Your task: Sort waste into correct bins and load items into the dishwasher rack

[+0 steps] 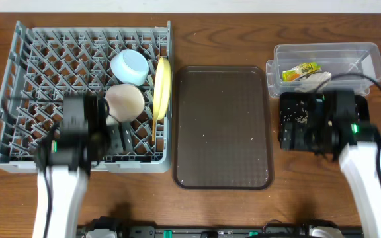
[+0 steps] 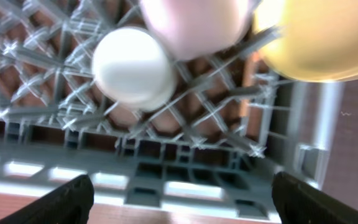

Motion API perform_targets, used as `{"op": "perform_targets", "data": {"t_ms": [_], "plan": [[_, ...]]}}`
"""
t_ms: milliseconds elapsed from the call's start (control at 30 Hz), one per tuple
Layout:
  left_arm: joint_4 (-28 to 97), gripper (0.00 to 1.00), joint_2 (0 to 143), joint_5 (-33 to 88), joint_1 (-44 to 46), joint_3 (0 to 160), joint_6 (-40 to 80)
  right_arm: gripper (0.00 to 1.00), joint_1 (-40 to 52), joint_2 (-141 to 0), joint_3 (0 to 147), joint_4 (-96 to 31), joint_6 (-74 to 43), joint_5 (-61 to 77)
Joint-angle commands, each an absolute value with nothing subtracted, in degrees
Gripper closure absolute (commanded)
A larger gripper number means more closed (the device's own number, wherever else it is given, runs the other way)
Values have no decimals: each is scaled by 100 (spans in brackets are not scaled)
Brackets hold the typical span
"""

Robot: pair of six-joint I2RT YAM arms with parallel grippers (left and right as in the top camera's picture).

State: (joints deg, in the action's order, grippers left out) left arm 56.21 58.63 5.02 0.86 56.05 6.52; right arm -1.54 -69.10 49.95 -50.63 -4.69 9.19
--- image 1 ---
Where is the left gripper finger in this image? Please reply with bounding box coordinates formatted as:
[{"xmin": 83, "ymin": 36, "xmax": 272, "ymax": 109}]
[
  {"xmin": 121, "ymin": 122, "xmax": 133, "ymax": 152},
  {"xmin": 107, "ymin": 125, "xmax": 123, "ymax": 155}
]

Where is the white bowl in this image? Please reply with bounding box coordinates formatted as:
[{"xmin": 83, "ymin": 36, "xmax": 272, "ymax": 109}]
[{"xmin": 105, "ymin": 84, "xmax": 145, "ymax": 122}]

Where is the wooden chopstick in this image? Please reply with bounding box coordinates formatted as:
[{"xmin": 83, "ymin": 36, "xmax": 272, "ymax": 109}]
[{"xmin": 151, "ymin": 118, "xmax": 156, "ymax": 142}]

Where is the white tissue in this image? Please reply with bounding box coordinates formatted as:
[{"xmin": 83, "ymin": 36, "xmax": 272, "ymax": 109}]
[{"xmin": 295, "ymin": 72, "xmax": 332, "ymax": 93}]

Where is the light blue bowl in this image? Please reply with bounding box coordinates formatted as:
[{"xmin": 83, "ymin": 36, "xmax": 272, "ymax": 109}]
[{"xmin": 110, "ymin": 49, "xmax": 149, "ymax": 86}]

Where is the yellow plate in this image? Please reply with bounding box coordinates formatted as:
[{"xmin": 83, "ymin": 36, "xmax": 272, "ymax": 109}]
[{"xmin": 153, "ymin": 57, "xmax": 172, "ymax": 121}]

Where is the green orange snack wrapper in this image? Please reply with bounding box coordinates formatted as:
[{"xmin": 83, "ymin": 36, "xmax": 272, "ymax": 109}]
[{"xmin": 282, "ymin": 62, "xmax": 321, "ymax": 81}]

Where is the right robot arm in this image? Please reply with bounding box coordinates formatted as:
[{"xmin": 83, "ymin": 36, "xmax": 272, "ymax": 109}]
[{"xmin": 278, "ymin": 91, "xmax": 381, "ymax": 237}]

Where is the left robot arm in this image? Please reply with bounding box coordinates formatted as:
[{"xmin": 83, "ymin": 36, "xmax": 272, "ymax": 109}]
[{"xmin": 32, "ymin": 95, "xmax": 125, "ymax": 237}]

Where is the black waste tray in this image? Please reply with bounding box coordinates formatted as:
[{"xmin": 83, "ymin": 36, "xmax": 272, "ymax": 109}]
[{"xmin": 278, "ymin": 90, "xmax": 370, "ymax": 154}]

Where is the grey dishwasher rack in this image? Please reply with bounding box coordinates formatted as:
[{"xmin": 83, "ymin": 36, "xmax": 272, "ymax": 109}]
[{"xmin": 0, "ymin": 23, "xmax": 173, "ymax": 173}]

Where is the spilled rice pile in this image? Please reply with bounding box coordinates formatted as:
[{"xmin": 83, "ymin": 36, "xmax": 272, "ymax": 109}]
[{"xmin": 280, "ymin": 99, "xmax": 308, "ymax": 125}]

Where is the clear plastic bin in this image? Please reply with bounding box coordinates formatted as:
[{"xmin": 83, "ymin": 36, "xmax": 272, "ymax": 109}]
[{"xmin": 266, "ymin": 42, "xmax": 381, "ymax": 98}]

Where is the brown plastic tray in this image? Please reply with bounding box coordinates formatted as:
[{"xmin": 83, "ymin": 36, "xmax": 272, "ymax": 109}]
[{"xmin": 173, "ymin": 66, "xmax": 274, "ymax": 190}]

